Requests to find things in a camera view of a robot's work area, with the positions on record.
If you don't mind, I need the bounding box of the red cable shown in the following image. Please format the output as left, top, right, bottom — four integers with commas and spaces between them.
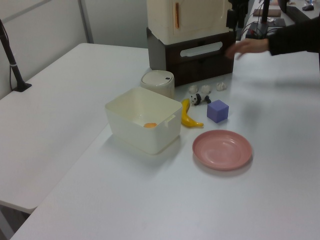
240, 23, 278, 41

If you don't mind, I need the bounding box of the black stand base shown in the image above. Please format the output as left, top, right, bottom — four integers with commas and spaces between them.
245, 16, 286, 39

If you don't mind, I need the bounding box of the black sleeved forearm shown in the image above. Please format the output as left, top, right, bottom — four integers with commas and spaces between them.
267, 15, 320, 57

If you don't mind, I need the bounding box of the dark monitor stand pole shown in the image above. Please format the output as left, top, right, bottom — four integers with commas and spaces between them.
259, 0, 271, 25

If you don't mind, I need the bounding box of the pink plate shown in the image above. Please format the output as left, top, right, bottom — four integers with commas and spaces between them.
192, 129, 253, 172

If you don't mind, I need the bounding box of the yellow toy banana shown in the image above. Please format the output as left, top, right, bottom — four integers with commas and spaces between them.
180, 98, 205, 129

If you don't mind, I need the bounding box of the black clamp pole stand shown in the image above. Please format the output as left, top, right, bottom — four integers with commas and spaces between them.
0, 18, 33, 93

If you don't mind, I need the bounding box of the purple cube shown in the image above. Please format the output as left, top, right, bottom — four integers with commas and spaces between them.
206, 99, 230, 124

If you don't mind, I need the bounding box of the dark brown drawer cabinet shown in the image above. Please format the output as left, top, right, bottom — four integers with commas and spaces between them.
146, 26, 236, 88

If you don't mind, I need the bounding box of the small panda figurine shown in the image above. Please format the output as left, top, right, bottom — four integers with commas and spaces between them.
188, 93, 212, 107

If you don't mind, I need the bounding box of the cream toy fridge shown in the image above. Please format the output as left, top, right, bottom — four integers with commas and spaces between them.
146, 0, 233, 43

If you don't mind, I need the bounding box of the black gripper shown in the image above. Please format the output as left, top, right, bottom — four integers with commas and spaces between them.
225, 0, 250, 29

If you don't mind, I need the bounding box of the cream plastic storage box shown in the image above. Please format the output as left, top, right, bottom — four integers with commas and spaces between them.
104, 86, 183, 156

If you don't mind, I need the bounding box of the small cream trash can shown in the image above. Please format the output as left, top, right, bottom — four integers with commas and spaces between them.
139, 69, 176, 99

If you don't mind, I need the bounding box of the person's bare hand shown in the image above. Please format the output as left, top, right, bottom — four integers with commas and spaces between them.
225, 38, 271, 60

